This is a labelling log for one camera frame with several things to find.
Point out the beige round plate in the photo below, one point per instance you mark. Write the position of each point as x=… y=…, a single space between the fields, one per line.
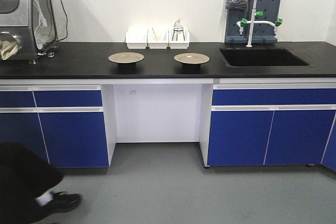
x=191 y=59
x=126 y=59

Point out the right white storage bin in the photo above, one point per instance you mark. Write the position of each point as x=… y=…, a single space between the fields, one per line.
x=179 y=44

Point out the white storage bin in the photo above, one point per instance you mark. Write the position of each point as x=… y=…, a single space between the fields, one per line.
x=179 y=44
x=158 y=38
x=136 y=38

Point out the middle white storage bin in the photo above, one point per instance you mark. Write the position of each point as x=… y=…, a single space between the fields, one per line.
x=158 y=38

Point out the left white storage bin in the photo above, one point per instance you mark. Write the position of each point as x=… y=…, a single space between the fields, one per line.
x=136 y=38

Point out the round glass flask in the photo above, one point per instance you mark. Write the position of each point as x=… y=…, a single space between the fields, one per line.
x=178 y=26

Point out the blue right cabinet unit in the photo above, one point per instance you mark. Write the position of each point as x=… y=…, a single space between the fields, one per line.
x=268 y=121

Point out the blue cabinet unit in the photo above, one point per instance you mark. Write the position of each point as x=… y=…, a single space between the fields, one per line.
x=70 y=125
x=268 y=121

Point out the black lab sink basin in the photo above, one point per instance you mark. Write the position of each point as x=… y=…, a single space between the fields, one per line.
x=261 y=57

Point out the blue left cabinet unit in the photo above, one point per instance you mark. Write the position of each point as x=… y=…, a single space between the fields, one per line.
x=70 y=125

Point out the blue pegboard drying rack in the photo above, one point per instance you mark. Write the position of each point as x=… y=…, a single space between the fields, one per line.
x=232 y=34

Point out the white gooseneck lab faucet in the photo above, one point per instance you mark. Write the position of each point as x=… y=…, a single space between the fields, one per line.
x=263 y=23

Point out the black shoe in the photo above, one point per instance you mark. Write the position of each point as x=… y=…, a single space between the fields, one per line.
x=62 y=202

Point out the person black trouser leg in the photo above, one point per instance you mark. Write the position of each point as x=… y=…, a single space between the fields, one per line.
x=24 y=177

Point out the stainless steel lab machine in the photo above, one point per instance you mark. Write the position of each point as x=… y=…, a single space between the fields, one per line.
x=28 y=30

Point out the black wire tripod stand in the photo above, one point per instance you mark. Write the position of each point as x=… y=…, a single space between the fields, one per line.
x=178 y=36

